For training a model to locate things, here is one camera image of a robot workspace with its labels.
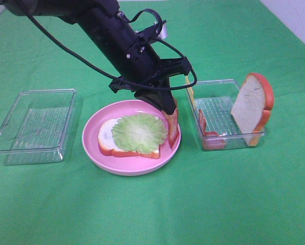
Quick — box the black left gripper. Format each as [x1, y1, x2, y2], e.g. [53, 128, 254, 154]
[108, 33, 191, 114]

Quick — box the bacon strip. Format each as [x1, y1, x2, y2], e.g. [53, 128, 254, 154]
[162, 98, 179, 148]
[199, 109, 226, 151]

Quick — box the green lettuce leaf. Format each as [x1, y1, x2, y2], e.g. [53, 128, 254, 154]
[111, 113, 168, 154]

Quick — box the bread slice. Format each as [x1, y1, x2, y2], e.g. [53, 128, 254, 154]
[98, 118, 160, 159]
[231, 72, 274, 146]

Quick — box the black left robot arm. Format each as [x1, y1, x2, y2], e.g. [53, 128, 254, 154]
[0, 1, 193, 115]

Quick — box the yellow cheese slice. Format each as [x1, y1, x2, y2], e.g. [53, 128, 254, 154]
[185, 76, 196, 111]

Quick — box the clear right plastic container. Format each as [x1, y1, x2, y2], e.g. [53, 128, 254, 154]
[186, 79, 266, 151]

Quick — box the clear plastic container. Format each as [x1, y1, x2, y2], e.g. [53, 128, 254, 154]
[186, 79, 266, 151]
[0, 89, 76, 165]

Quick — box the pink round plate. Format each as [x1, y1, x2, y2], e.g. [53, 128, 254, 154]
[82, 100, 181, 176]

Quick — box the clear left plastic container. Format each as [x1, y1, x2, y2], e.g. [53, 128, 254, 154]
[0, 89, 76, 165]

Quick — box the green tablecloth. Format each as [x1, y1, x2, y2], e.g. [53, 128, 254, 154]
[0, 1, 305, 244]

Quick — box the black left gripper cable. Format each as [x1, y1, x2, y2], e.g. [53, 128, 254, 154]
[19, 9, 198, 91]

